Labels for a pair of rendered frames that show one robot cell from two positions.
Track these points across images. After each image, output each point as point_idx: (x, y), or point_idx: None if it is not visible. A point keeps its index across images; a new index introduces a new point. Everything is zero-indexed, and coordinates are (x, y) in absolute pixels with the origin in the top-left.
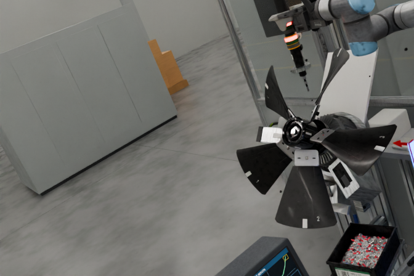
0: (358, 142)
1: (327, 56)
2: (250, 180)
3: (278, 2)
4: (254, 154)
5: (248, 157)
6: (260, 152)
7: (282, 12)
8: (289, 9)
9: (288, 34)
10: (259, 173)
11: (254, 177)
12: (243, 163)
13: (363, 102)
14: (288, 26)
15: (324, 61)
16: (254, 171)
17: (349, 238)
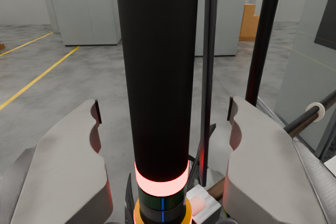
0: None
1: (331, 159)
2: (124, 210)
3: (129, 51)
4: (130, 202)
5: (128, 195)
6: (132, 209)
7: (77, 153)
8: (231, 112)
9: (141, 212)
10: (128, 219)
11: (126, 214)
12: (126, 191)
13: None
14: (146, 196)
15: (328, 138)
16: (127, 210)
17: None
